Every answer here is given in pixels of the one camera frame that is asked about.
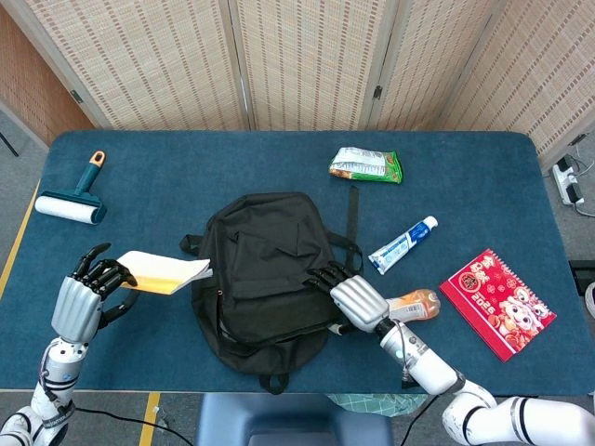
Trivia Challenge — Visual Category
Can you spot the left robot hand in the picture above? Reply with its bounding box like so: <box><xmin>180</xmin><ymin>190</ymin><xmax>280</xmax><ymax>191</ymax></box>
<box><xmin>50</xmin><ymin>243</ymin><xmax>139</xmax><ymax>345</ymax></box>

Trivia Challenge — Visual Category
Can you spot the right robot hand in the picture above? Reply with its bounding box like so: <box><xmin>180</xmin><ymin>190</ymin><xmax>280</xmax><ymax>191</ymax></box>
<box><xmin>304</xmin><ymin>261</ymin><xmax>390</xmax><ymax>336</ymax></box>

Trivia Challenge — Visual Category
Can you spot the black fabric backpack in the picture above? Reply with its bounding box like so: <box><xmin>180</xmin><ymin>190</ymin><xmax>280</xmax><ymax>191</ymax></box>
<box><xmin>179</xmin><ymin>185</ymin><xmax>364</xmax><ymax>396</ymax></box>

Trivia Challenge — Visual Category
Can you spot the white book with yellow cover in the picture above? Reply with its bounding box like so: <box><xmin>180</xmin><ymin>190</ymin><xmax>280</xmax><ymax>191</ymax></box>
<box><xmin>115</xmin><ymin>250</ymin><xmax>214</xmax><ymax>296</ymax></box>

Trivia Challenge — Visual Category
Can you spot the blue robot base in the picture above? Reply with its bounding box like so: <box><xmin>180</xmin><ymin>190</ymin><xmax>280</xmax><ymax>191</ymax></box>
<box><xmin>194</xmin><ymin>393</ymin><xmax>394</xmax><ymax>446</ymax></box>

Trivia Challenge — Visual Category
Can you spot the orange drink bottle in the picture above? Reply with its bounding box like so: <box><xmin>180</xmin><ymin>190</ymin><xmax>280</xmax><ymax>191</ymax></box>
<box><xmin>385</xmin><ymin>288</ymin><xmax>442</xmax><ymax>324</ymax></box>

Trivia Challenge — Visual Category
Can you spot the blue white toothpaste tube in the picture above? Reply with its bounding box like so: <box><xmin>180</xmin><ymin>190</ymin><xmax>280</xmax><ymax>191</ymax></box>
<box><xmin>368</xmin><ymin>215</ymin><xmax>440</xmax><ymax>276</ymax></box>

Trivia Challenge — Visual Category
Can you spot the teal lint roller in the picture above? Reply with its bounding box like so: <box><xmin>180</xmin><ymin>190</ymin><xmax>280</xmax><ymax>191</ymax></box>
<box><xmin>34</xmin><ymin>150</ymin><xmax>108</xmax><ymax>228</ymax></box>

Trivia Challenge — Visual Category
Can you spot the green checkered cloth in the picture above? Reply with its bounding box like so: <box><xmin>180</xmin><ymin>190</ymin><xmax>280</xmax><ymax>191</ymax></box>
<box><xmin>326</xmin><ymin>393</ymin><xmax>428</xmax><ymax>418</ymax></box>

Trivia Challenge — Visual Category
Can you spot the red desk calendar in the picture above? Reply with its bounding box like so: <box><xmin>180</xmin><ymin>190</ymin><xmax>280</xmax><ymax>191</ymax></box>
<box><xmin>438</xmin><ymin>247</ymin><xmax>558</xmax><ymax>363</ymax></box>

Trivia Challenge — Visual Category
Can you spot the green snack packet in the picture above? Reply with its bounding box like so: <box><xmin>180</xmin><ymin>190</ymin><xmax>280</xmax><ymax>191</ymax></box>
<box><xmin>329</xmin><ymin>146</ymin><xmax>404</xmax><ymax>185</ymax></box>

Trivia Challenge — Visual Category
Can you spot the black box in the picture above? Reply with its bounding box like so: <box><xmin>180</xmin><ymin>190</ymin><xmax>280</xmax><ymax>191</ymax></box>
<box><xmin>569</xmin><ymin>259</ymin><xmax>595</xmax><ymax>295</ymax></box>

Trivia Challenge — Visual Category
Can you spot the white power strip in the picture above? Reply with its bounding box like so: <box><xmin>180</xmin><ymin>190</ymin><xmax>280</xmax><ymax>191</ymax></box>
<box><xmin>551</xmin><ymin>155</ymin><xmax>586</xmax><ymax>206</ymax></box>

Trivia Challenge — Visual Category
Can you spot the woven folding screen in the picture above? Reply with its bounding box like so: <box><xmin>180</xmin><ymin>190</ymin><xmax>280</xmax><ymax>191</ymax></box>
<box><xmin>0</xmin><ymin>0</ymin><xmax>595</xmax><ymax>159</ymax></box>

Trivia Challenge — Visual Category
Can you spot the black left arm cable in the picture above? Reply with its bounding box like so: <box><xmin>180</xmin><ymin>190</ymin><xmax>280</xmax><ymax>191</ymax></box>
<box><xmin>73</xmin><ymin>406</ymin><xmax>194</xmax><ymax>446</ymax></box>

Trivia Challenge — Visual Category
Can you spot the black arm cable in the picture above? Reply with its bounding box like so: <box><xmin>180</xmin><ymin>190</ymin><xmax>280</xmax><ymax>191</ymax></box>
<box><xmin>73</xmin><ymin>406</ymin><xmax>194</xmax><ymax>446</ymax></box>
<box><xmin>399</xmin><ymin>394</ymin><xmax>441</xmax><ymax>446</ymax></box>

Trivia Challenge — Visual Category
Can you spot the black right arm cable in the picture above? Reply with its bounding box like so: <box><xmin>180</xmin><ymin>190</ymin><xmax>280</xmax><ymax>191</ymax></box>
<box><xmin>399</xmin><ymin>394</ymin><xmax>441</xmax><ymax>446</ymax></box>

